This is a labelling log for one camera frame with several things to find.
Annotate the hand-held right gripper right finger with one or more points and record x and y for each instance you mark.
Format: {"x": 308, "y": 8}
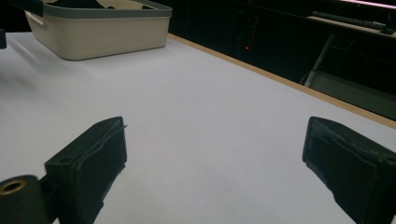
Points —
{"x": 351, "y": 168}

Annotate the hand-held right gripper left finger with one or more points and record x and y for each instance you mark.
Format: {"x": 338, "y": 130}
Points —
{"x": 90, "y": 161}

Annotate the beige plastic basket grey rim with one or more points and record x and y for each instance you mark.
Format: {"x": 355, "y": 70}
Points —
{"x": 102, "y": 34}

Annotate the grey metal stand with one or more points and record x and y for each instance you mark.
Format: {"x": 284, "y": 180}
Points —
{"x": 351, "y": 93}

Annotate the dark long bar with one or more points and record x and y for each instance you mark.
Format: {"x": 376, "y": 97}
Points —
{"x": 348, "y": 20}

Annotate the black device with red light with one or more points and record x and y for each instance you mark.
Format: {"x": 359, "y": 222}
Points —
{"x": 247, "y": 37}

